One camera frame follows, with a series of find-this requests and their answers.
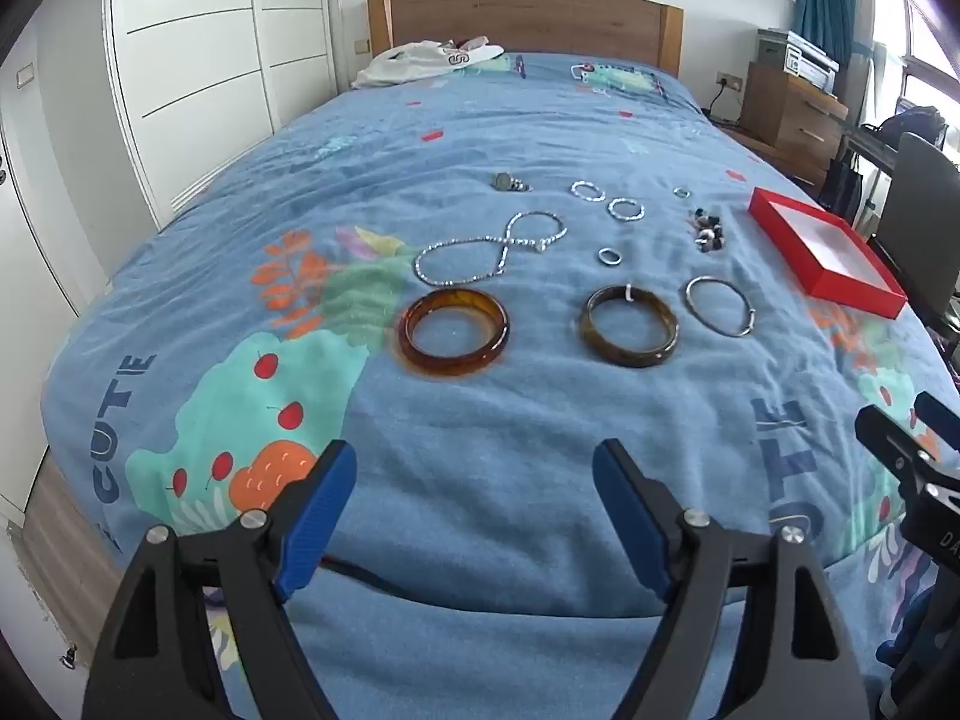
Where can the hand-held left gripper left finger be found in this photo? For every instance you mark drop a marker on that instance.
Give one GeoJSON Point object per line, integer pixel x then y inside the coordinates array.
{"type": "Point", "coordinates": [322, 495]}

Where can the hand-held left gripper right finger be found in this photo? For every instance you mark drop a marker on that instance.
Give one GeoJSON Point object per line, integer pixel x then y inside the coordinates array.
{"type": "Point", "coordinates": [622, 495]}

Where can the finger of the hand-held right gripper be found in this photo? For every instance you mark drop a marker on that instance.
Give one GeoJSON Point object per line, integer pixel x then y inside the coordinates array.
{"type": "Point", "coordinates": [934, 416]}
{"type": "Point", "coordinates": [889, 444]}

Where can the red jewelry box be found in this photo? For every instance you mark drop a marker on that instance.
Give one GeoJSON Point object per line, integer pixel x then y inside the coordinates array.
{"type": "Point", "coordinates": [847, 300]}

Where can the dark brown bangle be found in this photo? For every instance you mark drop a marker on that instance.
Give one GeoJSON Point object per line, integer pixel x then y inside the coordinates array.
{"type": "Point", "coordinates": [589, 330]}

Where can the amber bangle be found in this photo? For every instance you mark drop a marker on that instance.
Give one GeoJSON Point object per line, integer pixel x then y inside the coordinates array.
{"type": "Point", "coordinates": [405, 337]}

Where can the thin silver bangle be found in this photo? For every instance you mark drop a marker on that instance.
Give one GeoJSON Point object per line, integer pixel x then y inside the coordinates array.
{"type": "Point", "coordinates": [687, 304]}

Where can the blue printed blanket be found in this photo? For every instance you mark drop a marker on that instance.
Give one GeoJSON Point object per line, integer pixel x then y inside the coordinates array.
{"type": "Point", "coordinates": [480, 405]}

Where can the black chair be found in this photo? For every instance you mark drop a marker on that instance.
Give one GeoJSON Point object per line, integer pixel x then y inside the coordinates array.
{"type": "Point", "coordinates": [922, 195]}

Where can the blue paper bag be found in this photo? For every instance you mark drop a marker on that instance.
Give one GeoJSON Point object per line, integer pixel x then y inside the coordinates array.
{"type": "Point", "coordinates": [844, 191]}

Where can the dark backpack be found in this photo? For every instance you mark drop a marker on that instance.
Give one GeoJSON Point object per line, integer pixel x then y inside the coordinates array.
{"type": "Point", "coordinates": [911, 127]}

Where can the wooden dresser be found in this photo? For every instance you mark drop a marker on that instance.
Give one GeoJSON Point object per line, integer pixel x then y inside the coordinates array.
{"type": "Point", "coordinates": [795, 116]}

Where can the round silver pendant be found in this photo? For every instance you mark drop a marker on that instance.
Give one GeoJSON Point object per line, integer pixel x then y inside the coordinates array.
{"type": "Point", "coordinates": [501, 181]}

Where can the white printer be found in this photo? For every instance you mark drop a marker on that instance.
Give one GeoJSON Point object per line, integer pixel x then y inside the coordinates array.
{"type": "Point", "coordinates": [795, 60]}

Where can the teal curtain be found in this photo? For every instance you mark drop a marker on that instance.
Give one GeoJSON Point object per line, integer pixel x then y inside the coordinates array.
{"type": "Point", "coordinates": [829, 7]}

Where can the white garment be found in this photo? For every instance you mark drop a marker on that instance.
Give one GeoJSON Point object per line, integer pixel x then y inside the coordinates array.
{"type": "Point", "coordinates": [412, 64]}

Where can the white wardrobe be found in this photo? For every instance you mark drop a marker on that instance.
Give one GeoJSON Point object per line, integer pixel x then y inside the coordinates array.
{"type": "Point", "coordinates": [202, 52]}

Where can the wooden headboard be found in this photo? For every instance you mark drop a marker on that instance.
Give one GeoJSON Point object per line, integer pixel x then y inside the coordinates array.
{"type": "Point", "coordinates": [525, 22]}

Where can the wall socket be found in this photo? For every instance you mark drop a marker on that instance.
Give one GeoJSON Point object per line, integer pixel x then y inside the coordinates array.
{"type": "Point", "coordinates": [729, 80]}

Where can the white light switch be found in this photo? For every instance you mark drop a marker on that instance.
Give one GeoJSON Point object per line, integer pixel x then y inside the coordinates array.
{"type": "Point", "coordinates": [25, 74]}

